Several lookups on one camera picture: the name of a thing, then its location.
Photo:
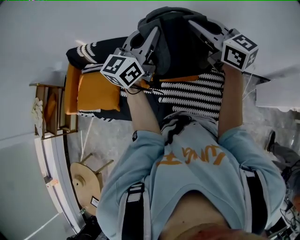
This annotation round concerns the person's bare neck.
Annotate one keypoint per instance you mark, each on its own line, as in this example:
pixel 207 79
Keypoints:
pixel 197 215

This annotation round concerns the white soft item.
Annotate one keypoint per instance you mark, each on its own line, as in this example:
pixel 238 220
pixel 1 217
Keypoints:
pixel 37 114

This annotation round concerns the wooden shelf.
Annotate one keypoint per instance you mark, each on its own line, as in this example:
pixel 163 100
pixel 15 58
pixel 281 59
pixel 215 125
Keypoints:
pixel 70 122

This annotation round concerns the white door frame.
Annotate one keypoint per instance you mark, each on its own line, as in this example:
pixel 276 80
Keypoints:
pixel 49 159

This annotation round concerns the person's right forearm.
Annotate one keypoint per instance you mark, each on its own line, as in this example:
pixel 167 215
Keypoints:
pixel 230 100

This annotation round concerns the white table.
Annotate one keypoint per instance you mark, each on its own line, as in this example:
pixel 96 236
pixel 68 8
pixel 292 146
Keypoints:
pixel 276 96

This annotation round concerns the pale orange door latch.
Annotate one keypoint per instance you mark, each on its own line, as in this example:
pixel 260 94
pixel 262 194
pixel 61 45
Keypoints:
pixel 54 182

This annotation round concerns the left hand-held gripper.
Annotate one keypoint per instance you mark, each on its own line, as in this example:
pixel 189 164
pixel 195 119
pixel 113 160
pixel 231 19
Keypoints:
pixel 122 70

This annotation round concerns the round wooden stool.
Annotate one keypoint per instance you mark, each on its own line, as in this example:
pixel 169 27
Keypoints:
pixel 86 185

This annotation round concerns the dark grey garment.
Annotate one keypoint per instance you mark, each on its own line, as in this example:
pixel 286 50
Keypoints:
pixel 180 47

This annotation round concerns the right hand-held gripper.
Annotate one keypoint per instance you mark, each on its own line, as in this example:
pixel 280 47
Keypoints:
pixel 234 54

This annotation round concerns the black white striped blanket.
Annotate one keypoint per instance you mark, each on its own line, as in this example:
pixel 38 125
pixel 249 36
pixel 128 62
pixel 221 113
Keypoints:
pixel 194 96

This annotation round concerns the orange cloth item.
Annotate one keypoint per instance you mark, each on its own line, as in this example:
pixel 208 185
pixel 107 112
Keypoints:
pixel 50 110

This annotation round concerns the person's left forearm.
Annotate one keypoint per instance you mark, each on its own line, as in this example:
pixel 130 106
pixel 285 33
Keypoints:
pixel 140 110

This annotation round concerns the orange sofa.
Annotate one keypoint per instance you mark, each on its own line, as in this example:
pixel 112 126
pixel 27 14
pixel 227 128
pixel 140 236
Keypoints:
pixel 71 93

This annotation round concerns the person's light blue shirt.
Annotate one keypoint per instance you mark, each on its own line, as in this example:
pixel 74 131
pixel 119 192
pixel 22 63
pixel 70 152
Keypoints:
pixel 199 178

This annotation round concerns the orange cushion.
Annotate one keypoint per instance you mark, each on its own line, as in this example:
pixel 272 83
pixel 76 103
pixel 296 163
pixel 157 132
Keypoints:
pixel 98 93

